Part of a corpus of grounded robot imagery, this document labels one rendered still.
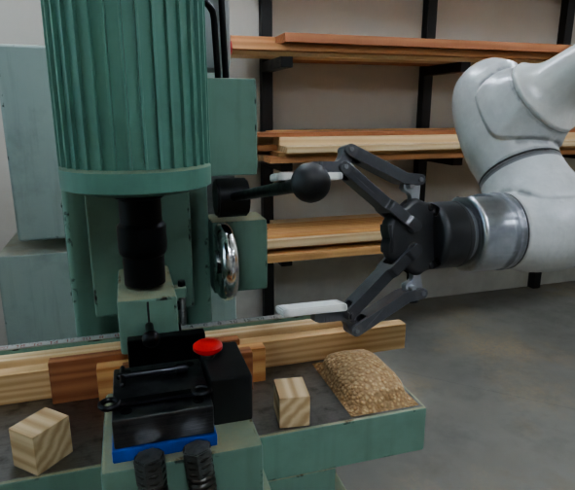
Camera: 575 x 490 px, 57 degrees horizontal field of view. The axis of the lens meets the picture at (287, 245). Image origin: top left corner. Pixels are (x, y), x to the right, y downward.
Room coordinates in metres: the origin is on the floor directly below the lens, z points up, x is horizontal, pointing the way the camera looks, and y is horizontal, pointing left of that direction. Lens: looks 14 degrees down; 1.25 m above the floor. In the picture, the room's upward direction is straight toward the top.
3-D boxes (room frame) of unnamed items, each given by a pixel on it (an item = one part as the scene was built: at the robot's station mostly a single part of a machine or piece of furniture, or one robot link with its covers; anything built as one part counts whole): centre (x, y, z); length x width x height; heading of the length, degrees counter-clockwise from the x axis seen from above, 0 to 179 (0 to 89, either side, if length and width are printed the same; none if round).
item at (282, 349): (0.66, 0.10, 0.92); 0.58 x 0.02 x 0.04; 107
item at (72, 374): (0.62, 0.18, 0.93); 0.24 x 0.02 x 0.06; 107
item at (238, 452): (0.46, 0.11, 0.91); 0.15 x 0.14 x 0.09; 107
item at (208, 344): (0.49, 0.08, 1.02); 0.03 x 0.03 x 0.01
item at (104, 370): (0.61, 0.13, 0.92); 0.21 x 0.02 x 0.05; 107
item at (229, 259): (0.80, 0.10, 1.02); 0.12 x 0.03 x 0.12; 17
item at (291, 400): (0.55, -0.01, 0.92); 0.05 x 0.04 x 0.04; 10
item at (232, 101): (0.89, 0.10, 1.23); 0.09 x 0.08 x 0.15; 17
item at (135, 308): (0.66, 0.18, 0.99); 0.14 x 0.07 x 0.09; 17
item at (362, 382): (0.63, -0.10, 0.92); 0.14 x 0.09 x 0.04; 17
